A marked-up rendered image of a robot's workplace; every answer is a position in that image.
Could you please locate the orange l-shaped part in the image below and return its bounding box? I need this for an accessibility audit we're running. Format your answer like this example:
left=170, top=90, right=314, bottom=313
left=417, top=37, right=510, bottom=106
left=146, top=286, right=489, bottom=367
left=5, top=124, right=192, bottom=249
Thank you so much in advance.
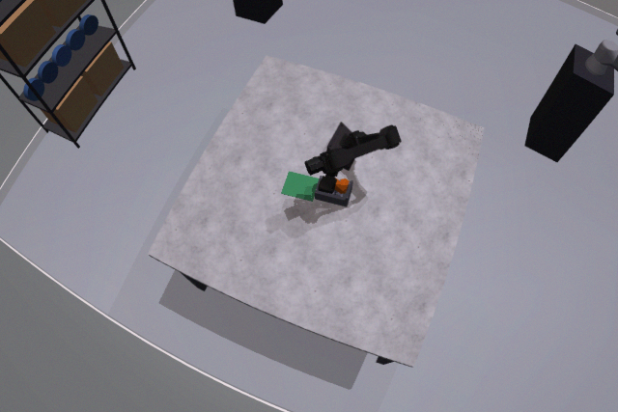
left=335, top=179, right=349, bottom=194

